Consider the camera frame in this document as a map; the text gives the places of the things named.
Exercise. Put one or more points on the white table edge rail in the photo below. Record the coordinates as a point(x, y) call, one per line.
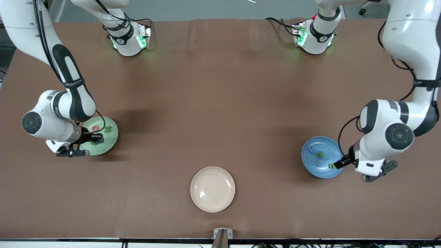
point(69, 244)

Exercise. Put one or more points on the beige plate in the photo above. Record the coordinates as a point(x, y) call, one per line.
point(212, 189)

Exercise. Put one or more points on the black office chair caster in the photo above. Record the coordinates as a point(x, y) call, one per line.
point(362, 12)

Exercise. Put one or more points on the blue foam letter m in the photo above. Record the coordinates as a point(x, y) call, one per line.
point(311, 150)

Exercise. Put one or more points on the green foam letter p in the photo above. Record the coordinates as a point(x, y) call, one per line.
point(319, 154)

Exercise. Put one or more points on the green foam letter N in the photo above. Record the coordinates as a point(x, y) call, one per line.
point(108, 129)

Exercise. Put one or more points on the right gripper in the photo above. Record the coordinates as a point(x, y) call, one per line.
point(85, 138)

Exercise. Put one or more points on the blue foam letter x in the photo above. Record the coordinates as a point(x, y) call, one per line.
point(317, 163)

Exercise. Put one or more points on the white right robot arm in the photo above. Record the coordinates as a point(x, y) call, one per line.
point(20, 20)

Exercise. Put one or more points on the metal camera pole bracket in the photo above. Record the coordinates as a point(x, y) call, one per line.
point(223, 237)

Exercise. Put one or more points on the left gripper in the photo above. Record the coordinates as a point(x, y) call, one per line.
point(348, 157)

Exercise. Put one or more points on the brown table mat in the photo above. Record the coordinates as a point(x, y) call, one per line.
point(241, 213)

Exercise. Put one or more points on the pink foam letter Q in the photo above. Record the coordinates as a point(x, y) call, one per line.
point(93, 128)

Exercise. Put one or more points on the light green plate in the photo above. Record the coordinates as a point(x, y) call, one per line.
point(106, 146)

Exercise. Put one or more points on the blue plate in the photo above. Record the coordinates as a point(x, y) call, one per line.
point(308, 168)

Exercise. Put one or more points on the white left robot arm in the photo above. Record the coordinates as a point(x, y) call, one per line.
point(410, 34)

